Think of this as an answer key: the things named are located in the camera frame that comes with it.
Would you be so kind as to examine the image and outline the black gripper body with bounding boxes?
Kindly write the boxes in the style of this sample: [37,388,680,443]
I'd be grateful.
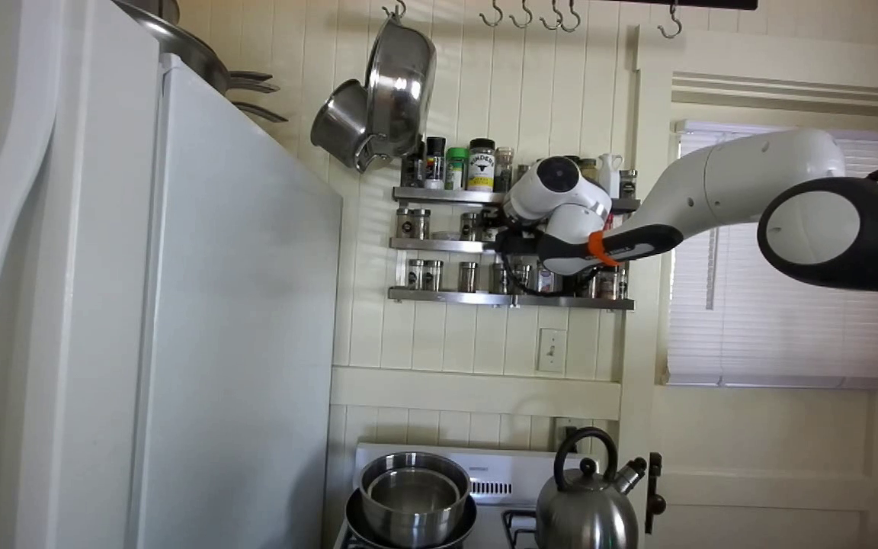
[494,225,562,266]

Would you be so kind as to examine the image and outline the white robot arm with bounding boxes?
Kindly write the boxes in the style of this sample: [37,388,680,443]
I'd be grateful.
[494,132,878,294]

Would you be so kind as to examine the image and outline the steel spice rack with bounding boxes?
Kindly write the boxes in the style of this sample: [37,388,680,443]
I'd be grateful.
[388,186,635,313]

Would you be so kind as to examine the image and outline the large white label bottle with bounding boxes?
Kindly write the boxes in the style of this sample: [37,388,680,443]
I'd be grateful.
[468,137,498,194]

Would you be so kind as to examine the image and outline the green lid spice bottle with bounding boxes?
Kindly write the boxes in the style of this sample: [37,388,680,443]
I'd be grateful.
[446,146,470,188]

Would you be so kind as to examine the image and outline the white gas stove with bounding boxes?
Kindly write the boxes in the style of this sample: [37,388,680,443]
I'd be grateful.
[329,437,656,549]

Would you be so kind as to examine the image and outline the hanging steel bowl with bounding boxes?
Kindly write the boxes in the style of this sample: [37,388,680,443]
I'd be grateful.
[365,20,435,155]

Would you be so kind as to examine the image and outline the hanging steel pot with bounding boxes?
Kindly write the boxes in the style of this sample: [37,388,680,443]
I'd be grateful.
[312,80,370,171]

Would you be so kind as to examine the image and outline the white window blind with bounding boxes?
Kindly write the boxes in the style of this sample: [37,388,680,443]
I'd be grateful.
[664,118,878,390]

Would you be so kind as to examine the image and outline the stacked steel pots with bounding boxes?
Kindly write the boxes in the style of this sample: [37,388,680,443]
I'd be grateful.
[346,451,480,549]

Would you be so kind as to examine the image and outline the stainless steel kettle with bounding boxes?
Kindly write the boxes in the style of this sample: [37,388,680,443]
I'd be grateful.
[536,427,647,549]

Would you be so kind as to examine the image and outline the pans on fridge top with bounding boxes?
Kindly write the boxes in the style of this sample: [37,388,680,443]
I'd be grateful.
[112,0,273,96]

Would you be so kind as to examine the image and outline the white refrigerator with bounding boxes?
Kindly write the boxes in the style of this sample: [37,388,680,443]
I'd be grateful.
[0,0,342,549]

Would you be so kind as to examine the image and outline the white wall outlet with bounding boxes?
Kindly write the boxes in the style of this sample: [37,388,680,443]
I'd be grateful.
[536,328,567,372]

